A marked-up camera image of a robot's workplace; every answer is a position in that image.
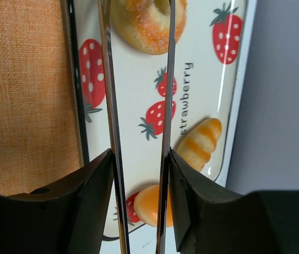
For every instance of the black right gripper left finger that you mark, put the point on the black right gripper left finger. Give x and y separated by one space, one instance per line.
66 216

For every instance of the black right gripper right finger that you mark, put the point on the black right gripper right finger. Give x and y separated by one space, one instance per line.
209 218

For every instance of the sugared ring donut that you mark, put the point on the sugared ring donut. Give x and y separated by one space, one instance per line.
143 24

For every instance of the striped croissant bread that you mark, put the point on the striped croissant bread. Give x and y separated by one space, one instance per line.
200 142

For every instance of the round orange bun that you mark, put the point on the round orange bun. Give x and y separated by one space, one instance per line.
146 205

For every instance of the orange cloth placemat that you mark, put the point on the orange cloth placemat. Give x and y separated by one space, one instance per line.
39 141

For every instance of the white strawberry print tray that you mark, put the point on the white strawberry print tray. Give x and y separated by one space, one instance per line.
210 62

